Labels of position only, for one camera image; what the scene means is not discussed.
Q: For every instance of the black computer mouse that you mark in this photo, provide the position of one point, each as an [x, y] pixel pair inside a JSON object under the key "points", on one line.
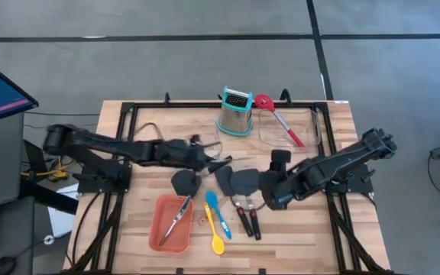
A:
{"points": [[0, 266]]}

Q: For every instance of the orange plastic bin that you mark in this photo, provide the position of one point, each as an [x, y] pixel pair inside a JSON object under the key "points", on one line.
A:
{"points": [[166, 240]]}

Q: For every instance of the red slotted spoon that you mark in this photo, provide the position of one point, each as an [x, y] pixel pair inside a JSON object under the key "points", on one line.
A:
{"points": [[264, 102]]}

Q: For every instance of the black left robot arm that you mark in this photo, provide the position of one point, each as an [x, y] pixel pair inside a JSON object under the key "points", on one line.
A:
{"points": [[101, 147]]}

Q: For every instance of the teal steel box grater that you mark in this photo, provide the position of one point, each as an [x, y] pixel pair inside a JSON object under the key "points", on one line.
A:
{"points": [[235, 114]]}

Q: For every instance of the wooden slotted spatula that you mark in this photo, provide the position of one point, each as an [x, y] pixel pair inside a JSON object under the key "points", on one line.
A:
{"points": [[203, 220]]}

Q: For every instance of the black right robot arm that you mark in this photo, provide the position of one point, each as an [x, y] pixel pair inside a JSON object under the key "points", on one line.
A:
{"points": [[338, 164]]}

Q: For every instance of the black spatula with steel shaft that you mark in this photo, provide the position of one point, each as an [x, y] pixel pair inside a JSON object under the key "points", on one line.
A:
{"points": [[185, 183]]}

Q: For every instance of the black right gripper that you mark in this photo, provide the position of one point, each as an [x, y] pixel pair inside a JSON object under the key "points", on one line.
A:
{"points": [[277, 191]]}

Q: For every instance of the blue silicone spoon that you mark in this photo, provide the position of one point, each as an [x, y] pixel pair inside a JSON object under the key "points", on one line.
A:
{"points": [[212, 198]]}

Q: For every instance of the white paper sheet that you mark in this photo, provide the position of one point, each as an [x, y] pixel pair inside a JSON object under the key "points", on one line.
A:
{"points": [[61, 217]]}

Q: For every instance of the yellow silicone spoon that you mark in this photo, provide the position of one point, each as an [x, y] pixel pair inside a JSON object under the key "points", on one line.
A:
{"points": [[217, 246]]}

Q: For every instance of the black desk leg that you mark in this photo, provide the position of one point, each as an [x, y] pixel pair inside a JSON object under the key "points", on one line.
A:
{"points": [[48, 198]]}

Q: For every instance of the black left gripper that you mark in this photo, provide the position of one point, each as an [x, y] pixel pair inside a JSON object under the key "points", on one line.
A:
{"points": [[182, 154]]}

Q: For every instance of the clear plastic bin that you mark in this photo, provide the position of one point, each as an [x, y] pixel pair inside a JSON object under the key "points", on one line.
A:
{"points": [[304, 126], [182, 130]]}

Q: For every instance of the black metal table frame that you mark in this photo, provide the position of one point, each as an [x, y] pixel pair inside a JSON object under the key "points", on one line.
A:
{"points": [[204, 104]]}

